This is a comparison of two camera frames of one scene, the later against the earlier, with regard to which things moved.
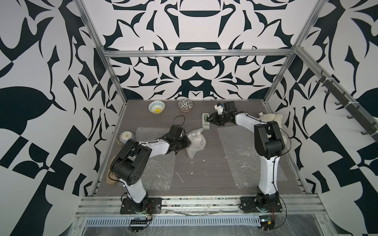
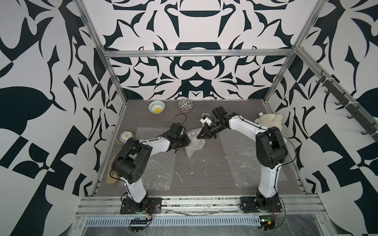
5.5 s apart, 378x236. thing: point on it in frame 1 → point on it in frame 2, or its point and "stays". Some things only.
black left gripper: [186, 142] stays
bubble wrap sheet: [198, 142] stays
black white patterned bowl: [185, 105] stays
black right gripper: [215, 118] → [206, 133]
